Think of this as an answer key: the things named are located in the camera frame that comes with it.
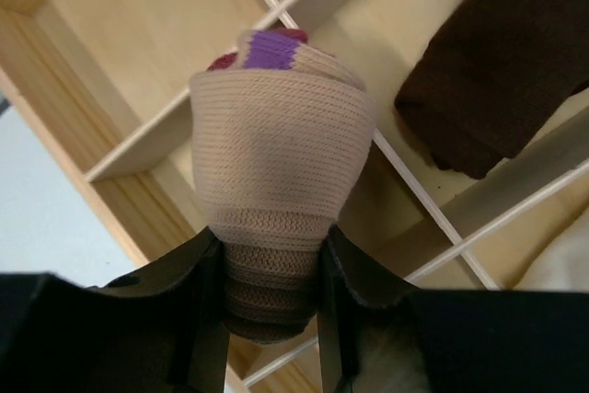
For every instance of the beige maroon sock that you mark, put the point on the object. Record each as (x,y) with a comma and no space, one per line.
(280,134)

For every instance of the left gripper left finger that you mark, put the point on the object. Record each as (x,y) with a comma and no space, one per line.
(156,329)

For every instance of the wooden compartment tray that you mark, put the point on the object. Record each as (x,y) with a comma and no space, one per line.
(104,84)

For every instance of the dark brown rolled sock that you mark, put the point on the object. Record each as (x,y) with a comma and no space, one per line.
(492,76)

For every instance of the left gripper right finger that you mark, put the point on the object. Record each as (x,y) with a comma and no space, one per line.
(379,333)

